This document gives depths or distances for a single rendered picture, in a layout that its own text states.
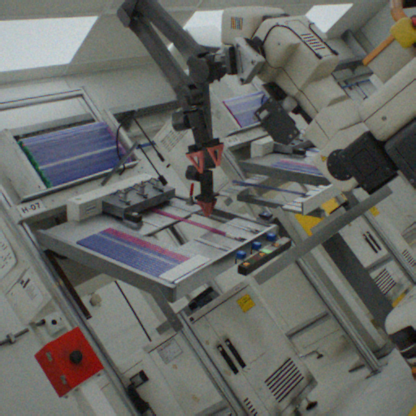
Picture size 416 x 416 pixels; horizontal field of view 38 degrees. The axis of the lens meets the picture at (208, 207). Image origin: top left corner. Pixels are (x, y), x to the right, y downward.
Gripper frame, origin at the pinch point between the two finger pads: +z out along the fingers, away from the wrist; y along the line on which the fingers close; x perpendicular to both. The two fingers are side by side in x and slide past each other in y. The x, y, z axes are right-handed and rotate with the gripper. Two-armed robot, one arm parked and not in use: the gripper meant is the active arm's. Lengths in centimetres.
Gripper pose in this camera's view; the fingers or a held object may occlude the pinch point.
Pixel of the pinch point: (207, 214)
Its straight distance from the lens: 262.9
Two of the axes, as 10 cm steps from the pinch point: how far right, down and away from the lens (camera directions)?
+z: 0.3, 9.5, 3.0
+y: -6.0, 2.6, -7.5
